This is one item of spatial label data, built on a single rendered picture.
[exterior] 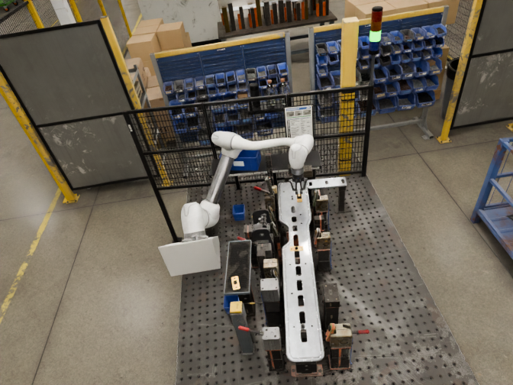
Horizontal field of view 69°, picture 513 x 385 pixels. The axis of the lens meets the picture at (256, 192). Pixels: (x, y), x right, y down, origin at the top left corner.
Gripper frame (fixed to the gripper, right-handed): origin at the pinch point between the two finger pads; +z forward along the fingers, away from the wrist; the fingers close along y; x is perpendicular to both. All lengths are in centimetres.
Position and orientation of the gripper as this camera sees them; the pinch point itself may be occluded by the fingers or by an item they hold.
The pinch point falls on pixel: (298, 193)
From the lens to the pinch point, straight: 269.1
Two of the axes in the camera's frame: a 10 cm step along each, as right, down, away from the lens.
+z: 1.2, 7.5, 6.5
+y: -9.9, 0.8, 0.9
